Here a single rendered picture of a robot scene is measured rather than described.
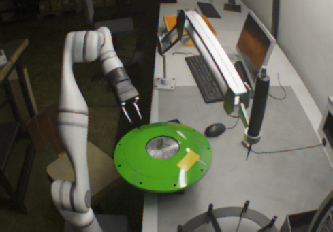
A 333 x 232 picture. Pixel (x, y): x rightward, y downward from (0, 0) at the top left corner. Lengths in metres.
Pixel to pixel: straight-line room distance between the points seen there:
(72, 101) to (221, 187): 0.60
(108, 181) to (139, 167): 0.60
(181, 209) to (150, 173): 0.19
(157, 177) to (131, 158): 0.11
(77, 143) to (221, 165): 0.59
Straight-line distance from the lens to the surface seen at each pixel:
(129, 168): 0.91
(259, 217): 0.90
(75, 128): 0.74
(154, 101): 1.43
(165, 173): 0.87
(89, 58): 0.81
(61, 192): 0.75
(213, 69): 0.89
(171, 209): 0.99
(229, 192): 1.04
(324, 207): 0.53
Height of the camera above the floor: 1.75
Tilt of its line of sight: 37 degrees down
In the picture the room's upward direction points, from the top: 3 degrees counter-clockwise
